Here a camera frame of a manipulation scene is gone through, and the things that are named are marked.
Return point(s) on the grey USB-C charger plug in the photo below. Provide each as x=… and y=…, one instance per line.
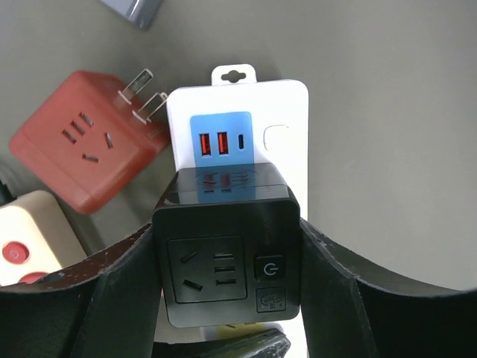
x=140, y=13

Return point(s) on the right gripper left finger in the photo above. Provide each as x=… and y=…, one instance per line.
x=103, y=306

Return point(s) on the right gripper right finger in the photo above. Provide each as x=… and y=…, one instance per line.
x=353, y=307

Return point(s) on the white red power strip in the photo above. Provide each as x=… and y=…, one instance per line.
x=36, y=239

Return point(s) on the red koi fish adapter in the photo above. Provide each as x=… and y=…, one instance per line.
x=90, y=138

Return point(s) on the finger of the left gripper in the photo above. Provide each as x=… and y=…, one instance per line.
x=243, y=340

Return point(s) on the white multi-socket power strip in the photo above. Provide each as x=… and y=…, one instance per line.
x=238, y=120

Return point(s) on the black adapter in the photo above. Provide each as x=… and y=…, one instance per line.
x=228, y=240

